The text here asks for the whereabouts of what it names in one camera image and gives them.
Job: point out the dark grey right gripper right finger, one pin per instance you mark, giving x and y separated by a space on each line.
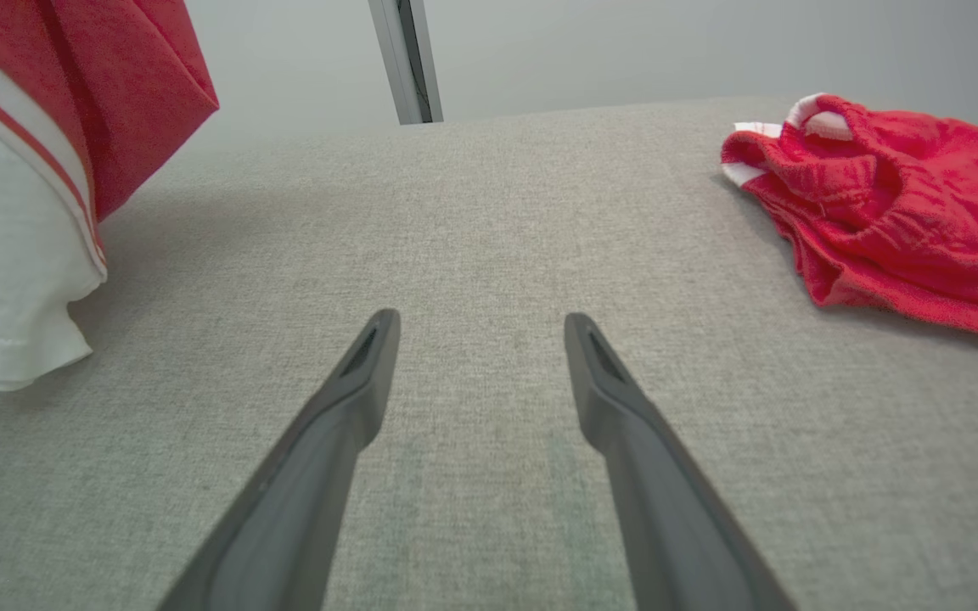
659 501

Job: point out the red shorts white waistband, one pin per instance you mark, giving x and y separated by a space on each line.
905 212

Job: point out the red and white shirt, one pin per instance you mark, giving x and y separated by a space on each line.
22 170

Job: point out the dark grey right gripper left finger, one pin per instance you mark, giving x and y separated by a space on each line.
302 492

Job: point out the grey wall partition post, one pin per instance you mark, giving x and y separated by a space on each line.
408 59

